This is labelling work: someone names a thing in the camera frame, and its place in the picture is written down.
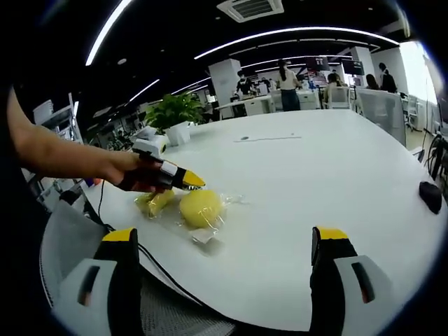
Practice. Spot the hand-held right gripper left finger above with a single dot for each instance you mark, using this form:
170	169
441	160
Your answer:
119	280

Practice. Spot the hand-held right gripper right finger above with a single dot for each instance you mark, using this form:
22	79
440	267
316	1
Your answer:
329	280

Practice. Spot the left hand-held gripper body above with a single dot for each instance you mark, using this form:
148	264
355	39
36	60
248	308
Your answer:
148	145

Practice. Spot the yellow square silicone block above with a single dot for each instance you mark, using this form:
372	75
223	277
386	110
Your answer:
154	204

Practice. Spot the yellow round silicone block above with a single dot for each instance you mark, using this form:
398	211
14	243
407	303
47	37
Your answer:
201	208

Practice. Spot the person's left hand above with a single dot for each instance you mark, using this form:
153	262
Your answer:
119	168

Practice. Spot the white plant pot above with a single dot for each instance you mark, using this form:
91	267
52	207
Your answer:
178	134

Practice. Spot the green leafy plant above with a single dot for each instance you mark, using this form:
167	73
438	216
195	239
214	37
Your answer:
175	110

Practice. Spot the short ceiling light strip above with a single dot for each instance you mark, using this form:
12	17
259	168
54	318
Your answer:
145	89

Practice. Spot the round yellow wrapped bun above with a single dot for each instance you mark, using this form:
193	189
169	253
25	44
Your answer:
232	201

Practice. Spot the grey mesh office chair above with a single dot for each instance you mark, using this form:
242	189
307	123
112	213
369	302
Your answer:
70	238

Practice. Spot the small orange object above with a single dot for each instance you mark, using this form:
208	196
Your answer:
94	181

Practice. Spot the metal storage shelf rack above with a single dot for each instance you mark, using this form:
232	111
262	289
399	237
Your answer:
57	119

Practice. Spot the white office desk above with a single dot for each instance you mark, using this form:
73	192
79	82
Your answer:
252	103

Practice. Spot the long ceiling light strip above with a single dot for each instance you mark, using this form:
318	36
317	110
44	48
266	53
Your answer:
105	31

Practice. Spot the black computer mouse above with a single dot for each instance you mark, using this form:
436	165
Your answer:
430	196

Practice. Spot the ceiling air conditioner vent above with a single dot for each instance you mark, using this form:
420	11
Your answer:
250	8

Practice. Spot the white mesh office chair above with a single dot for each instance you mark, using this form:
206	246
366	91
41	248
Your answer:
341	96
381	112

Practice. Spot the curved ceiling light strip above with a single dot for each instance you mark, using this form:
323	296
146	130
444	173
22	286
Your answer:
297	30

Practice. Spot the dark wall screen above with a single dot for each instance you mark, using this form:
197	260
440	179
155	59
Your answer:
353	66

